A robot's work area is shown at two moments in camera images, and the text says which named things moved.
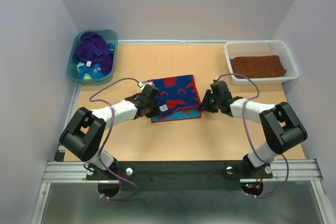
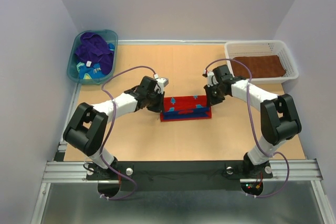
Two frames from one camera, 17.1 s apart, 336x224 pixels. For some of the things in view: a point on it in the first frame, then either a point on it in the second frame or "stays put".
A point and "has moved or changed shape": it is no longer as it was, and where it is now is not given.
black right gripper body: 211,103 to 215,95
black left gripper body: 154,109 to 154,100
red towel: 179,98 has moved or changed shape
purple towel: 94,48 stays put
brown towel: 257,66 stays put
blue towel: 88,70 stays put
